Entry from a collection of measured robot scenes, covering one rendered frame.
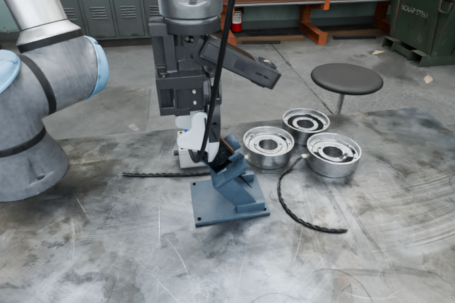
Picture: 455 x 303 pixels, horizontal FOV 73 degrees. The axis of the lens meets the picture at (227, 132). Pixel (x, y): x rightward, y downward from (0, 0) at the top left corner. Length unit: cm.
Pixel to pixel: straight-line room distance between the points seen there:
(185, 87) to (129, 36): 355
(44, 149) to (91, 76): 16
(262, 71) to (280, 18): 420
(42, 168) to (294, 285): 48
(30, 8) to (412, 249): 73
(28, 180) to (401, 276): 62
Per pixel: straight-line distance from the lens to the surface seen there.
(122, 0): 383
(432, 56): 379
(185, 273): 49
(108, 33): 395
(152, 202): 58
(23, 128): 63
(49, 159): 67
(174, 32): 37
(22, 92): 61
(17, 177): 66
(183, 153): 61
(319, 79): 151
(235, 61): 39
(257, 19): 451
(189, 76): 39
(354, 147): 68
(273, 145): 67
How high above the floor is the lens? 121
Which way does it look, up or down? 34 degrees down
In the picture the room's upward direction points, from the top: straight up
